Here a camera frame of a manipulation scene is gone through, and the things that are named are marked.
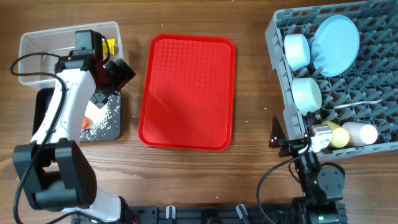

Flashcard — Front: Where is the red candy wrapper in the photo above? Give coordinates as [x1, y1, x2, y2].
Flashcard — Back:
[92, 58, 109, 90]

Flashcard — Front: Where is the yellow cup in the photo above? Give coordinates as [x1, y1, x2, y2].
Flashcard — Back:
[322, 121, 349, 148]

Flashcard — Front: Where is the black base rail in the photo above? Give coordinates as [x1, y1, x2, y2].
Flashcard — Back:
[70, 203, 346, 224]

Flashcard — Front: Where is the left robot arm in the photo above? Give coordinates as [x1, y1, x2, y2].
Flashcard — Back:
[12, 30, 139, 223]

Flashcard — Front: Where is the grey dishwasher rack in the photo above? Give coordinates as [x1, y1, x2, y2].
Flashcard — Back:
[265, 1, 397, 161]

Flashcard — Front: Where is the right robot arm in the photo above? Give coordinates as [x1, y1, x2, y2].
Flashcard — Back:
[265, 113, 348, 224]

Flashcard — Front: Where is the white plastic spoon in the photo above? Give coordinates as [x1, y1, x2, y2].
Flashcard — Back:
[333, 99, 383, 110]

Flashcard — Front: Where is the black waste tray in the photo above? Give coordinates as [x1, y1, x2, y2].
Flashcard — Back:
[32, 88, 122, 142]

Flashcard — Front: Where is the light blue bowl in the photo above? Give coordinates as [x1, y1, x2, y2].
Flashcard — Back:
[284, 34, 311, 71]

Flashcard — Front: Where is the pink cup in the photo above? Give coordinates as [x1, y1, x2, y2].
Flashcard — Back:
[342, 122, 378, 146]

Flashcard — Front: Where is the orange carrot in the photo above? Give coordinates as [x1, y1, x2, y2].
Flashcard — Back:
[81, 116, 91, 130]

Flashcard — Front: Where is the white rice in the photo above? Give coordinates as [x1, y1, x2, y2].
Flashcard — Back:
[80, 92, 122, 142]

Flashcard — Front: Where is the light blue plate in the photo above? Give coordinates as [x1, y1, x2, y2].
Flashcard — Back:
[311, 15, 360, 77]

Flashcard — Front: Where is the clear plastic bin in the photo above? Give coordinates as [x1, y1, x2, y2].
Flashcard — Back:
[18, 21, 124, 73]

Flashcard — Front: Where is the red serving tray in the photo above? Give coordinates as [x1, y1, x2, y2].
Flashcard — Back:
[137, 34, 236, 152]

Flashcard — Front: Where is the green bowl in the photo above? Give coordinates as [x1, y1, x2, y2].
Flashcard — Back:
[292, 78, 322, 116]

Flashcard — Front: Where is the yellow candy wrapper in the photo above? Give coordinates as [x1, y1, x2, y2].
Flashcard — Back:
[102, 39, 116, 58]

